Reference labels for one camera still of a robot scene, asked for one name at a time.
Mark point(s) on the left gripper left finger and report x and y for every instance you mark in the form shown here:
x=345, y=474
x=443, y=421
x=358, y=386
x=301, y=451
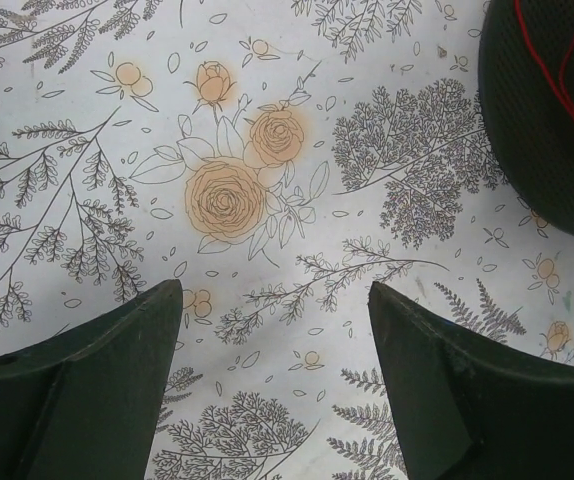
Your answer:
x=84, y=404

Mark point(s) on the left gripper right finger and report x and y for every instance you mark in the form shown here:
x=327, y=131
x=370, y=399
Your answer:
x=465, y=406

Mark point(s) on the black cable spool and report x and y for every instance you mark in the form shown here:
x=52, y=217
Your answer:
x=526, y=86

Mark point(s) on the floral table mat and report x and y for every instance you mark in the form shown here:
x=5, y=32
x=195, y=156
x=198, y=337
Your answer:
x=272, y=159

